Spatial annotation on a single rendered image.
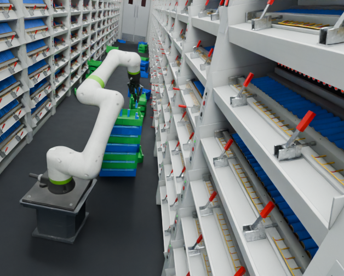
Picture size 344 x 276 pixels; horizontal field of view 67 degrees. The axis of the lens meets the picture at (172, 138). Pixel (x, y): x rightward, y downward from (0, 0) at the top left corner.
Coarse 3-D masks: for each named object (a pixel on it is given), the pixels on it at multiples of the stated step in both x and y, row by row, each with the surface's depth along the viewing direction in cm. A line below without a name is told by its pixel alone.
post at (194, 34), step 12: (204, 0) 135; (216, 0) 136; (192, 36) 143; (204, 36) 143; (216, 36) 144; (180, 72) 153; (192, 72) 152; (180, 96) 158; (168, 132) 175; (168, 144) 172; (168, 156) 177
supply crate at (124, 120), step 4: (124, 112) 213; (132, 112) 215; (140, 112) 211; (120, 116) 210; (124, 116) 211; (132, 116) 214; (140, 116) 199; (116, 120) 194; (120, 120) 195; (124, 120) 196; (128, 120) 196; (132, 120) 197; (136, 120) 198; (140, 120) 199; (116, 124) 196; (120, 124) 196; (124, 124) 197; (128, 124) 198; (132, 124) 199; (136, 124) 199; (140, 124) 200
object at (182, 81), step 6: (180, 78) 153; (186, 78) 153; (192, 78) 153; (180, 84) 154; (180, 90) 147; (186, 96) 135; (186, 102) 127; (192, 102) 126; (186, 108) 128; (192, 114) 113; (198, 114) 112; (192, 120) 109
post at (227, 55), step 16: (240, 0) 73; (256, 0) 74; (224, 48) 79; (240, 48) 80; (224, 64) 81; (240, 64) 82; (256, 64) 82; (272, 64) 83; (208, 80) 91; (208, 96) 88; (208, 112) 88; (192, 144) 103
